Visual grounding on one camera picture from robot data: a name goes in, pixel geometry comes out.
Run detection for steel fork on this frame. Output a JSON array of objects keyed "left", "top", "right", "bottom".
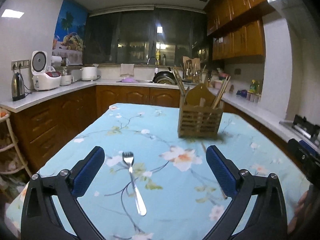
[{"left": 122, "top": 152, "right": 147, "bottom": 216}]

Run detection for wooden chopstick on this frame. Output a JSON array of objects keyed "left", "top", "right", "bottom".
[
  {"left": 213, "top": 74, "right": 232, "bottom": 110},
  {"left": 211, "top": 76, "right": 230, "bottom": 110}
]

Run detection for dark kitchen window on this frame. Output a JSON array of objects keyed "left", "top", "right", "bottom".
[{"left": 83, "top": 8, "right": 207, "bottom": 67}]

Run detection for person right hand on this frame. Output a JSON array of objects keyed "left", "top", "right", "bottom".
[{"left": 287, "top": 184, "right": 315, "bottom": 235}]

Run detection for gas stove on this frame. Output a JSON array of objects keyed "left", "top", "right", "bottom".
[{"left": 279, "top": 114, "right": 319, "bottom": 148}]

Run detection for lower wooden cabinets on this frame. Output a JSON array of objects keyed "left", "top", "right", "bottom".
[{"left": 4, "top": 86, "right": 300, "bottom": 179}]

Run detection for wooden cabinets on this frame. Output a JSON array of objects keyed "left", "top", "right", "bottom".
[
  {"left": 204, "top": 0, "right": 274, "bottom": 60},
  {"left": 4, "top": 86, "right": 300, "bottom": 179}
]

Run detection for wooden utensil caddy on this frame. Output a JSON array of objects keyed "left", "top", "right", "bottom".
[{"left": 177, "top": 83, "right": 224, "bottom": 138}]

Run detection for blue object on counter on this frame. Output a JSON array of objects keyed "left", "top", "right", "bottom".
[{"left": 236, "top": 89, "right": 247, "bottom": 98}]

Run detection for green-label oil bottle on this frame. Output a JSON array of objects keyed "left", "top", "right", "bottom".
[{"left": 248, "top": 80, "right": 258, "bottom": 94}]

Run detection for pink plastic containers stack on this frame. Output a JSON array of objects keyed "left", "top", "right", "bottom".
[{"left": 213, "top": 73, "right": 231, "bottom": 89}]

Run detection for small white steamer pot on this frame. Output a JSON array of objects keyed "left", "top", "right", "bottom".
[{"left": 60, "top": 67, "right": 74, "bottom": 86}]

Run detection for white rice cooker pot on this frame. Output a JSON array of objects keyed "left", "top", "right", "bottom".
[{"left": 80, "top": 64, "right": 99, "bottom": 81}]

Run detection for purple bowl in sink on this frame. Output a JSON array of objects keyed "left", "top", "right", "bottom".
[{"left": 121, "top": 77, "right": 138, "bottom": 83}]

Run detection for white red rice cooker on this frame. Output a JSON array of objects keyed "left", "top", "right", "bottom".
[{"left": 30, "top": 50, "right": 62, "bottom": 91}]

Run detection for steel electric kettle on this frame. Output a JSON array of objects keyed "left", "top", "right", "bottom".
[{"left": 11, "top": 72, "right": 25, "bottom": 101}]

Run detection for hanging beige dish towel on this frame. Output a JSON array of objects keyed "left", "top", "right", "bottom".
[{"left": 120, "top": 63, "right": 135, "bottom": 76}]

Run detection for countertop wooden utensil rack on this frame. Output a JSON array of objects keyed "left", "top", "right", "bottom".
[{"left": 182, "top": 56, "right": 201, "bottom": 83}]

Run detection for black frying pan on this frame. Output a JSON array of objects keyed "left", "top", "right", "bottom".
[{"left": 152, "top": 67, "right": 177, "bottom": 85}]

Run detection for chrome sink faucet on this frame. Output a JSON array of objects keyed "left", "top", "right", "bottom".
[{"left": 147, "top": 56, "right": 158, "bottom": 66}]

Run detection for fruit poster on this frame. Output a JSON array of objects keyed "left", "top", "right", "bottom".
[{"left": 52, "top": 0, "right": 88, "bottom": 66}]

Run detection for range hood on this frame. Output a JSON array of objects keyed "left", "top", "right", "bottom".
[{"left": 260, "top": 0, "right": 319, "bottom": 124}]

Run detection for upper wooden cabinets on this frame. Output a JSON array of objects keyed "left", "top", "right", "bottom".
[{"left": 204, "top": 0, "right": 274, "bottom": 60}]

